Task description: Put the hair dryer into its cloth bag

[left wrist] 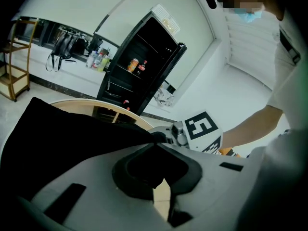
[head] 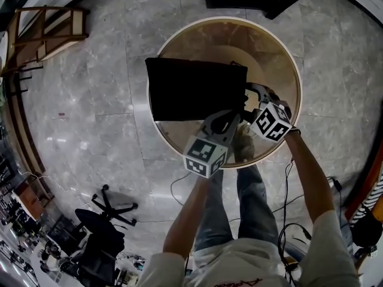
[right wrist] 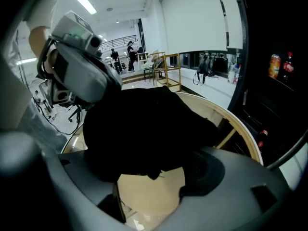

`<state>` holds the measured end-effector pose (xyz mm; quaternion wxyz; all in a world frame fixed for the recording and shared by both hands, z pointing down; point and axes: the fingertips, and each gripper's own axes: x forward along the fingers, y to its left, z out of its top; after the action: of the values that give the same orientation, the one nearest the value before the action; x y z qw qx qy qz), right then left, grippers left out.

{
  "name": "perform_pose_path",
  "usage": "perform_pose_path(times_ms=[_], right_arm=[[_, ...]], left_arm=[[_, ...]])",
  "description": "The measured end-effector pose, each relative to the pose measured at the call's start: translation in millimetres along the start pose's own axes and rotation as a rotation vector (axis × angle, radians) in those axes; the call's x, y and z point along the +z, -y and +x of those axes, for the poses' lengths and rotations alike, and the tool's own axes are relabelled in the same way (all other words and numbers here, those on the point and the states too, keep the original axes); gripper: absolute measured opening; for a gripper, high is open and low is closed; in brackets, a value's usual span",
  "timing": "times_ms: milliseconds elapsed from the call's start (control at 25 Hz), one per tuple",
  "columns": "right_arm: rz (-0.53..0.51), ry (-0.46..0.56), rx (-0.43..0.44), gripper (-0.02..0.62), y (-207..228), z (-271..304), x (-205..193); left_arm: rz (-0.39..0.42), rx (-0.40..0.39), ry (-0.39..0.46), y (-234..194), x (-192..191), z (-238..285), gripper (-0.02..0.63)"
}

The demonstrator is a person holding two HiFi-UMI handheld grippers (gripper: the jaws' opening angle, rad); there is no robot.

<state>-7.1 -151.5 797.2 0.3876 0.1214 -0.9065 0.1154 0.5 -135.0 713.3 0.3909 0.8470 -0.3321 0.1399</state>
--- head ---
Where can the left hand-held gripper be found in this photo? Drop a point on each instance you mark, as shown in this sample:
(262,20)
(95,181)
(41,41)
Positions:
(206,155)

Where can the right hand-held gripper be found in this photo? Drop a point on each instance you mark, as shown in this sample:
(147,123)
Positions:
(270,122)

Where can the black cloth bag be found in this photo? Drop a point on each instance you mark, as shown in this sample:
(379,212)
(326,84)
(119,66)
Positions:
(194,90)

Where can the person's right forearm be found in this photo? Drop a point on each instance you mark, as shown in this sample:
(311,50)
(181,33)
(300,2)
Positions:
(311,175)

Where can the person's left forearm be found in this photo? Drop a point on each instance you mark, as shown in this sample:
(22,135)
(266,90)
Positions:
(191,208)

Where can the round glass table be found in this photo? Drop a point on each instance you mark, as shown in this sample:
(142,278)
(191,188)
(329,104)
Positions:
(278,70)

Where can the person's light shoe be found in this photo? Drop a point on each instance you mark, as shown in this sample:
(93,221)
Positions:
(243,143)

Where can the beige table base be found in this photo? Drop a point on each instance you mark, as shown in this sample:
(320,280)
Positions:
(239,55)

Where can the person's right jeans leg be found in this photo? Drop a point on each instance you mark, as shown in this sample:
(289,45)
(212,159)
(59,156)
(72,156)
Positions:
(254,202)

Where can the person's jeans leg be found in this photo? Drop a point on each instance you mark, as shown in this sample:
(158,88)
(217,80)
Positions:
(214,214)
(254,202)

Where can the person's left jeans leg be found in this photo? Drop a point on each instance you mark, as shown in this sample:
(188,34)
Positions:
(214,214)

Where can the person's white shirt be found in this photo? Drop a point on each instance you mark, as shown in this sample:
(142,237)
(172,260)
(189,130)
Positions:
(245,262)

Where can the black backpack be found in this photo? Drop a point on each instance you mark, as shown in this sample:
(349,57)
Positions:
(366,229)

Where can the black office chair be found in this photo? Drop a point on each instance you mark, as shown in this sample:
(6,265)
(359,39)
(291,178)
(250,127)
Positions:
(101,238)

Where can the wooden rack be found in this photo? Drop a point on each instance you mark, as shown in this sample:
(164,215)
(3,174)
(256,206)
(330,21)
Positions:
(45,31)

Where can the cluttered work desk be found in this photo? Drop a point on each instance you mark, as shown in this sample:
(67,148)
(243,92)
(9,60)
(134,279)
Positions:
(36,250)

